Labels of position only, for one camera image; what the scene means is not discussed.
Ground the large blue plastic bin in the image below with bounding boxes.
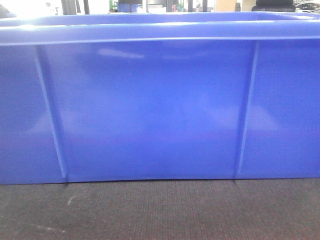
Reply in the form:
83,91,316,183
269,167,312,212
0,11,320,185

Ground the dark conveyor belt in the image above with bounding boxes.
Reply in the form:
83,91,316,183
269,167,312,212
0,179,320,240

